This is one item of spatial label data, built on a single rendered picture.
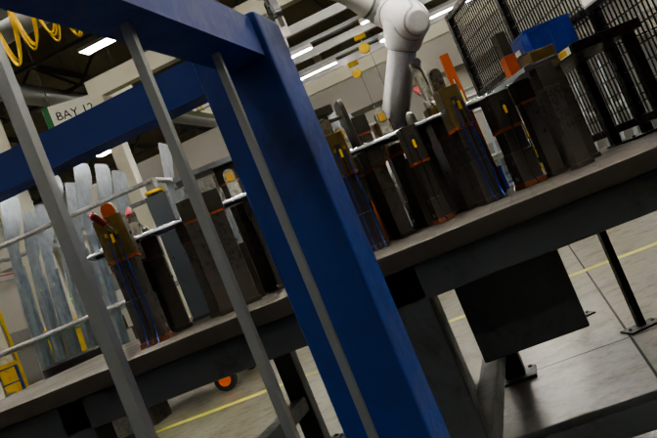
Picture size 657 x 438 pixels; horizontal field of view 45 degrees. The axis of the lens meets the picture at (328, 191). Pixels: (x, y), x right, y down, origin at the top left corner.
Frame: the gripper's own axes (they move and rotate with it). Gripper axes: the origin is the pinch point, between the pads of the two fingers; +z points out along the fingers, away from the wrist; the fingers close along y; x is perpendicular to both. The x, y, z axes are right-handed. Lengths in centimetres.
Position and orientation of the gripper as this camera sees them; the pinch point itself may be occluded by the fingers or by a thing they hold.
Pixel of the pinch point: (284, 39)
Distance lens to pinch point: 276.7
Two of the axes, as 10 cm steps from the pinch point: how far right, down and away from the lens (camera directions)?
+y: 0.9, -1.0, -9.9
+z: 3.8, 9.2, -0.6
